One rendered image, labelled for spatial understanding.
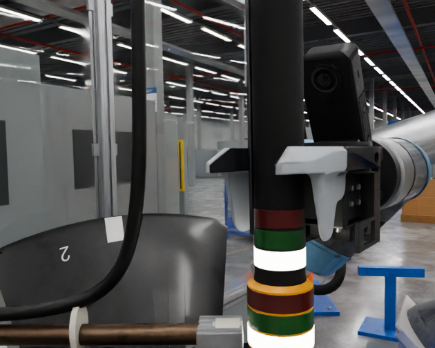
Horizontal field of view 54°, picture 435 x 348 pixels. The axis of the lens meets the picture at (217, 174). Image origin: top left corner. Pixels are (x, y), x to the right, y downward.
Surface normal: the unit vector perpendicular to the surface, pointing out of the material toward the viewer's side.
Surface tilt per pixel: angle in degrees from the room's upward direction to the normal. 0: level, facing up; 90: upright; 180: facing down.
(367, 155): 90
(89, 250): 44
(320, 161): 90
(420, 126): 57
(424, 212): 90
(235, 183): 94
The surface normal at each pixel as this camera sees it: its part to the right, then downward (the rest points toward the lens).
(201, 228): 0.18, -0.81
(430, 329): -0.52, -0.55
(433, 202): -0.46, 0.06
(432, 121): -0.29, -0.50
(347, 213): 0.80, 0.02
